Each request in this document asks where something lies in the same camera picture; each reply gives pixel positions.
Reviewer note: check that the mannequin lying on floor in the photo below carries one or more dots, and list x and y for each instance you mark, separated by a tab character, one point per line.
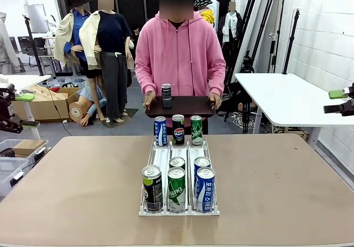
83	105

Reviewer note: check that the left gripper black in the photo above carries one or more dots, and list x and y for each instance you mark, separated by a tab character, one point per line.
5	100

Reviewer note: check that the white can dispenser rack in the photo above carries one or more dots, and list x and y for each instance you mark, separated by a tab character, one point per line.
160	155

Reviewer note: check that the black leaning stand poles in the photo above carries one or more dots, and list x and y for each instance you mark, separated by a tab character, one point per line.
253	17

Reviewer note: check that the person's right hand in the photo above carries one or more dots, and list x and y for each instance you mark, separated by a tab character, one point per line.
149	98

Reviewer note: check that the person in pink hoodie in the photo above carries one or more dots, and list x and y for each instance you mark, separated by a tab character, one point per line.
179	50

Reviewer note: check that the dark mannequin base plate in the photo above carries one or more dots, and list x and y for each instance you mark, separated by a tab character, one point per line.
130	112

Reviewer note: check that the mannequin in white coat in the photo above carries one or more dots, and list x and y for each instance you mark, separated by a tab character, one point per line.
231	22

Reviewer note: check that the blue Pocari Sweat can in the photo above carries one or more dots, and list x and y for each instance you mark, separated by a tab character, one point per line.
160	132
205	191
202	162

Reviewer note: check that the person's left hand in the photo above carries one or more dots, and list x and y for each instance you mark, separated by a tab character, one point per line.
215	100

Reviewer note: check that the small flat cardboard box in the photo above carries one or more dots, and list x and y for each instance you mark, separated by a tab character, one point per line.
29	146

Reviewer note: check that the figure in black clothes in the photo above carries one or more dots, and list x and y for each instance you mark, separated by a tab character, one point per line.
135	33

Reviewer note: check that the white table with leg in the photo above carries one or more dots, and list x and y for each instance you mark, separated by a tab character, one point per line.
22	79

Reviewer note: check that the dark brown serving tray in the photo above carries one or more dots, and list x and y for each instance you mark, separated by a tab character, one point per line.
188	107

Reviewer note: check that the black tripod stand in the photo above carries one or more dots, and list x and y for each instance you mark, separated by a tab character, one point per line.
33	47

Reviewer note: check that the black light stand pole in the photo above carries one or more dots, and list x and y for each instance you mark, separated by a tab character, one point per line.
290	45

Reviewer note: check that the green Chilsung cider can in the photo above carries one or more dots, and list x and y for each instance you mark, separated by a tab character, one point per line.
176	191
196	130
177	162

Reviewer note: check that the mannequin in navy top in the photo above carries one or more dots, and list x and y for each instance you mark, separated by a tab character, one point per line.
110	31

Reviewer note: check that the black Pepsi zero can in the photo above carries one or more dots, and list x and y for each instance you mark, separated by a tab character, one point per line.
166	97

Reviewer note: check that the white board panel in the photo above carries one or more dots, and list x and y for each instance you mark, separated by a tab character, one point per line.
36	18

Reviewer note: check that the large white table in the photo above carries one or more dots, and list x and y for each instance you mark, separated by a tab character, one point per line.
276	97

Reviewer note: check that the wooden crate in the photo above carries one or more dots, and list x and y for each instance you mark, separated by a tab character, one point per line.
293	132

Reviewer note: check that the mannequin with black hat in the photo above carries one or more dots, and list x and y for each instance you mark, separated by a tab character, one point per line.
78	22

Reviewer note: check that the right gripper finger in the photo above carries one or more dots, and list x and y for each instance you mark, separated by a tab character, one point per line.
334	108
336	93

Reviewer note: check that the clear plastic storage bin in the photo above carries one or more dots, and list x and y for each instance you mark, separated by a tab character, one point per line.
5	144
11	175

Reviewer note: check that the large cardboard box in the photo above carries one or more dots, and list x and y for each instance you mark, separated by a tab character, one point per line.
47	108

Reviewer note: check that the black camera on tripod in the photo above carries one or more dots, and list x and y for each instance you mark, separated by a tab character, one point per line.
247	62

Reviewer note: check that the mannequin in yellow hoodie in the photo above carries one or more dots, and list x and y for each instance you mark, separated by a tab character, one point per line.
207	14

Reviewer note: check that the black Pepsi can lime top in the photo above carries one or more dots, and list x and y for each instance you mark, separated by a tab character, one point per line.
178	132
152	191

